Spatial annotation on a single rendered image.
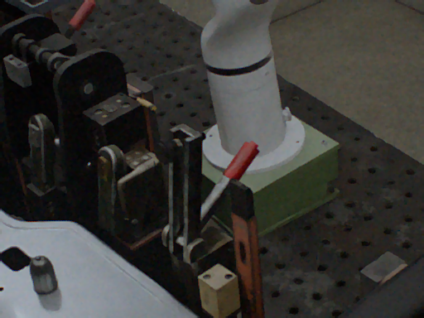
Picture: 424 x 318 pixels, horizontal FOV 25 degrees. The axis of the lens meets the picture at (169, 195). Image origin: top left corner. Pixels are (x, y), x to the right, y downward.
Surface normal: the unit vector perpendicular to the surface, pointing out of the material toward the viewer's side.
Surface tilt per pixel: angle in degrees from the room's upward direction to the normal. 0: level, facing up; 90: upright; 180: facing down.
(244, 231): 90
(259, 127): 89
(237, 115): 91
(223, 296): 90
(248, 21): 127
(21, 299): 0
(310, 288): 0
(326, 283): 0
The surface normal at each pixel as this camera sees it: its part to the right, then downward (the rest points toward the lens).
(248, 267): -0.77, 0.46
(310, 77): -0.11, -0.78
